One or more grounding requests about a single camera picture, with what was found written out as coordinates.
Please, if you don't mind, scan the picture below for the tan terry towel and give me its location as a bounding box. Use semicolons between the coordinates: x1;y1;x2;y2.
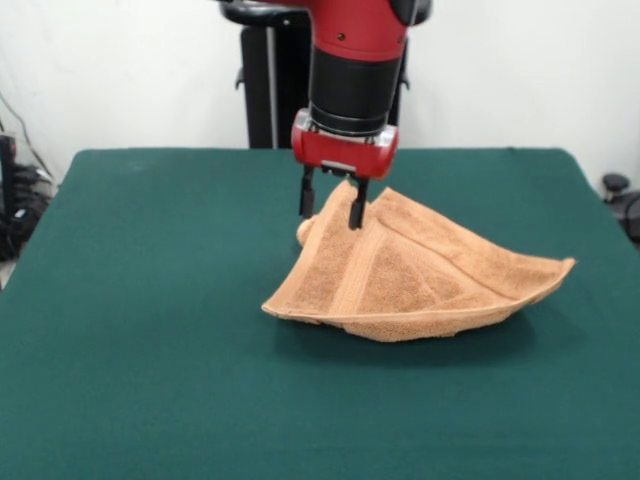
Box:
261;179;577;345

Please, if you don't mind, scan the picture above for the dark green table cloth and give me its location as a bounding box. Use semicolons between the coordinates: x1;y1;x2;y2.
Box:
0;147;640;480

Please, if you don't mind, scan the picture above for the black cable bundle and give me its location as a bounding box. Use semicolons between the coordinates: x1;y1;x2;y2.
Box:
9;163;57;254

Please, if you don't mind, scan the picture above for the grey wall cable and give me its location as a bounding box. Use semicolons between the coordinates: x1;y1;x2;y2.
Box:
0;92;56;182

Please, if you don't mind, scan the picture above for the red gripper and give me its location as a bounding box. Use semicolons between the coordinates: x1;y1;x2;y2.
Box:
290;108;401;232

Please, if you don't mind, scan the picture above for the black round caster foot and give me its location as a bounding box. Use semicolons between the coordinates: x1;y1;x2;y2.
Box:
601;172;640;251

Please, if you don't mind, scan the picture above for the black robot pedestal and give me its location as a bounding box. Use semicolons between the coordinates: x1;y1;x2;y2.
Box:
218;0;431;150

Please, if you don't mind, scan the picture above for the black box device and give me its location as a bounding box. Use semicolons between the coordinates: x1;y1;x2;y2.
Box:
0;133;19;260

